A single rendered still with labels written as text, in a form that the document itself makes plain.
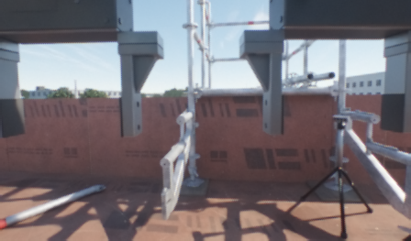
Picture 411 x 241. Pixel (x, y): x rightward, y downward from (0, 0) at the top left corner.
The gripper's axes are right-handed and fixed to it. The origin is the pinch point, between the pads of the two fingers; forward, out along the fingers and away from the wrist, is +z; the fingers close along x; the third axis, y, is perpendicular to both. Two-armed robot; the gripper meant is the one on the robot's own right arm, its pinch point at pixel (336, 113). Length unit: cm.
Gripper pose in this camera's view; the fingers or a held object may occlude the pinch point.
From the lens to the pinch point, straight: 25.5
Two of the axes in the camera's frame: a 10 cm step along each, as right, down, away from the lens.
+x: 10.0, -0.1, 0.0
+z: 0.1, 10.0, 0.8
